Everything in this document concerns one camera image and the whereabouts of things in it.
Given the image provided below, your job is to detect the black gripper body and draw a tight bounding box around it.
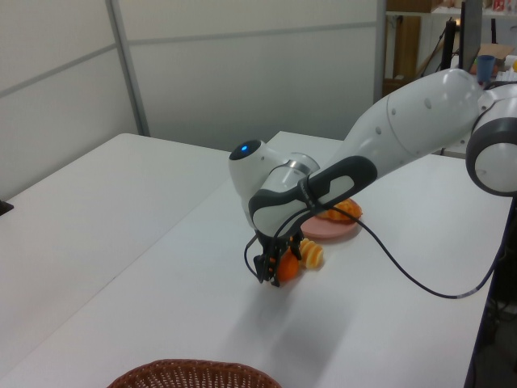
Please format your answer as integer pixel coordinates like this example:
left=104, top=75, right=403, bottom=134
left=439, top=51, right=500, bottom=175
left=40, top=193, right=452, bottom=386
left=256, top=229, right=305, bottom=251

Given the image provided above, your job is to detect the striped bread roll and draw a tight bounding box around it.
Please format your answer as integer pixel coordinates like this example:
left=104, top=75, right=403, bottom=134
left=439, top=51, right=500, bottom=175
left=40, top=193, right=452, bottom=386
left=297, top=238, right=326, bottom=271

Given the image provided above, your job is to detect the orange mandarin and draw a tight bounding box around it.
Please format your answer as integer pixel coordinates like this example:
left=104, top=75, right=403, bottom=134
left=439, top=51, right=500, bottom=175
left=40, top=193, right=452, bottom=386
left=278, top=250, right=301, bottom=282

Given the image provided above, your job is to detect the braided bread loaf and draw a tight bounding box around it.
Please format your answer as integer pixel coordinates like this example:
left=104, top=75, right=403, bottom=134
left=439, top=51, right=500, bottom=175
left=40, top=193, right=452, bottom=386
left=314, top=198, right=364, bottom=224

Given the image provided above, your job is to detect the pink plate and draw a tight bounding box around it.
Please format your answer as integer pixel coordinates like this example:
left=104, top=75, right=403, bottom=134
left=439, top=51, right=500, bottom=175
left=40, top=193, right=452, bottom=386
left=301, top=197, right=360, bottom=242

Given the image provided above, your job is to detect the brown woven basket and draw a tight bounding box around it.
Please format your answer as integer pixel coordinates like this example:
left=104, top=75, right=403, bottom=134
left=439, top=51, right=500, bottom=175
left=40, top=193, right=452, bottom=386
left=107, top=358, right=284, bottom=388

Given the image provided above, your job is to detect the blue cup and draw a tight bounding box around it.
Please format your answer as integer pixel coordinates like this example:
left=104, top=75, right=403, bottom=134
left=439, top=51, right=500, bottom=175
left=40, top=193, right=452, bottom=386
left=476, top=55, right=496, bottom=82

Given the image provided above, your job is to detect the black monitor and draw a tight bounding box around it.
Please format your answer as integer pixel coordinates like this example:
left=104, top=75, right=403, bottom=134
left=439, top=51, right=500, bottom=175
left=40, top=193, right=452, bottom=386
left=459, top=0, right=484, bottom=73

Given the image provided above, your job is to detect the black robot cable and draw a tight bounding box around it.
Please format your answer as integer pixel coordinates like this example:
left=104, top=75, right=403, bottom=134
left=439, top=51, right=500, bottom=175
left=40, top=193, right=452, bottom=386
left=243, top=177, right=517, bottom=300

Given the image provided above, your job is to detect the grey partition post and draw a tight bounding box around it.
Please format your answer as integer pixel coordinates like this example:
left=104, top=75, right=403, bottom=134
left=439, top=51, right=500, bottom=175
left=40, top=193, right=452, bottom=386
left=106, top=0, right=151, bottom=137
left=374, top=0, right=389, bottom=99

